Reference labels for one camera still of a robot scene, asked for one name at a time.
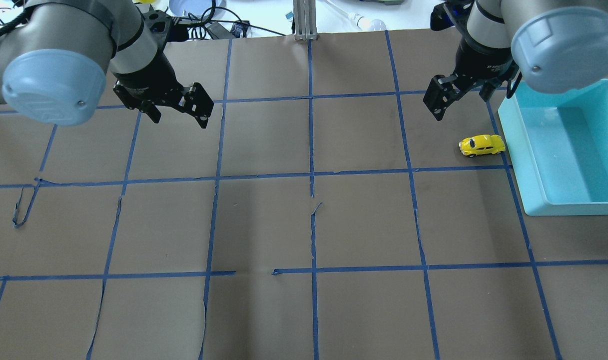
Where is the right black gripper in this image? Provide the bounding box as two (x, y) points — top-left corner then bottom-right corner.
(423, 38), (523, 121)

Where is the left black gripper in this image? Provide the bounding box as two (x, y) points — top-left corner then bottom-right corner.
(113, 49), (214, 129)

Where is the yellow beetle toy car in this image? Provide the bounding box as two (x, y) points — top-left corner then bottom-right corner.
(459, 134), (506, 158)

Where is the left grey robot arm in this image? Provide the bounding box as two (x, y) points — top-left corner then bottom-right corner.
(0, 0), (214, 129)

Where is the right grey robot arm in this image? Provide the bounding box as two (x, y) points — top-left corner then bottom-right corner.
(423, 0), (608, 121)

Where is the black power adapter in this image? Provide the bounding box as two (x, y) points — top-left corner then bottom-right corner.
(205, 22), (235, 40)

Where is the blue plate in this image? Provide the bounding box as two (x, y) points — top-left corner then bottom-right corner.
(167, 0), (226, 21)

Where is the turquoise plastic bin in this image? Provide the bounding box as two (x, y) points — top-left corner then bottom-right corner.
(498, 79), (608, 216)

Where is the white light bulb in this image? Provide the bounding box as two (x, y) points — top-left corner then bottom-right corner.
(347, 13), (387, 32)

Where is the aluminium frame post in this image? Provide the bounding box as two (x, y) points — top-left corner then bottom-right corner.
(292, 0), (318, 41)

